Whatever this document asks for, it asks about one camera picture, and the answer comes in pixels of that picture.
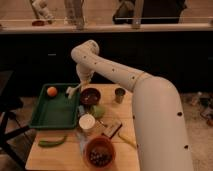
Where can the small metal cup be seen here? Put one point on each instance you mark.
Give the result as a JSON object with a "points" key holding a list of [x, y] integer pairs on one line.
{"points": [[119, 95]]}

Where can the dark maroon bowl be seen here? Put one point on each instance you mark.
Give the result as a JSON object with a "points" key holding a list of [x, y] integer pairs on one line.
{"points": [[90, 96]]}

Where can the red dish on counter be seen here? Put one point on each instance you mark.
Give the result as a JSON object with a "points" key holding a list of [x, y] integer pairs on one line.
{"points": [[38, 23]]}

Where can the beige wooden gripper block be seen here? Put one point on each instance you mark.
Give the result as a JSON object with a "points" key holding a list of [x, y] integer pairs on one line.
{"points": [[84, 83]]}

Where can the black chair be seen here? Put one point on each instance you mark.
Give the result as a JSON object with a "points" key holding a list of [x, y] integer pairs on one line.
{"points": [[7, 106]]}

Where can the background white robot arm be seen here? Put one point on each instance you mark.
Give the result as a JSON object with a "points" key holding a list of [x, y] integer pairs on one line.
{"points": [[73, 11]]}

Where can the green plastic tray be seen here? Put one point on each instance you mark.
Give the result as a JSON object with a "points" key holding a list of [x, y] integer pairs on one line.
{"points": [[55, 113]]}

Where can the green pea pod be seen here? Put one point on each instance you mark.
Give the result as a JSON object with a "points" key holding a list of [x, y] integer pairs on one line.
{"points": [[49, 144]]}

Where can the orange ball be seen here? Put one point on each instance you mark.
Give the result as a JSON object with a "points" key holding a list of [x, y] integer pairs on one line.
{"points": [[52, 91]]}

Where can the orange bowl with beads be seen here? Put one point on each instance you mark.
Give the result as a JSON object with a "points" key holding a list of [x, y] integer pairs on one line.
{"points": [[99, 154]]}

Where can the person in dark clothing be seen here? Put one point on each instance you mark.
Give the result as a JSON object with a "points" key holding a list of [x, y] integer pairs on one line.
{"points": [[154, 11]]}

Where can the wooden block with dark stripe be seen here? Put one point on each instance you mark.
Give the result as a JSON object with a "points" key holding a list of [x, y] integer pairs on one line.
{"points": [[111, 129]]}

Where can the blue and green sponge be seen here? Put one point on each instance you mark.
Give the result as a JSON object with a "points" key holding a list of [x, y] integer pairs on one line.
{"points": [[96, 111]]}

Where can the yellow handled tool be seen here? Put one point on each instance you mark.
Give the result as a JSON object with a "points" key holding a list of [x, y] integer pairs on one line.
{"points": [[127, 140]]}

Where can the white round container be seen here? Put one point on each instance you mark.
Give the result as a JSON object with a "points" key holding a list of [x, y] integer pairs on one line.
{"points": [[87, 122]]}

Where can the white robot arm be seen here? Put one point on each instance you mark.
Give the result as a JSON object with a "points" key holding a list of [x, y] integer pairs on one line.
{"points": [[161, 136]]}

